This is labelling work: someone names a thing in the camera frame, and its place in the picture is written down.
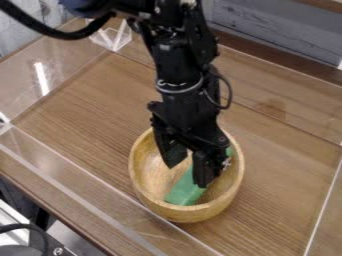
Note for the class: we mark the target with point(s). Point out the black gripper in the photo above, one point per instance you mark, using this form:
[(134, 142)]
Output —
[(185, 124)]

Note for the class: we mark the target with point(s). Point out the green foam block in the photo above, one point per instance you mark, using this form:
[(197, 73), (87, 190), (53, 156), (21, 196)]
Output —
[(185, 193)]

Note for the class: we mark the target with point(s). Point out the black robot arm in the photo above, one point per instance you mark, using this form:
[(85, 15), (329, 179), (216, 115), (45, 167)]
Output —
[(184, 48)]

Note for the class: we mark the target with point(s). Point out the brown wooden bowl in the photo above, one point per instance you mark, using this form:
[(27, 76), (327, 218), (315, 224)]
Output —
[(154, 179)]

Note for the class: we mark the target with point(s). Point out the black metal bracket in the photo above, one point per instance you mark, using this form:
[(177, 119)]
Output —
[(57, 248)]

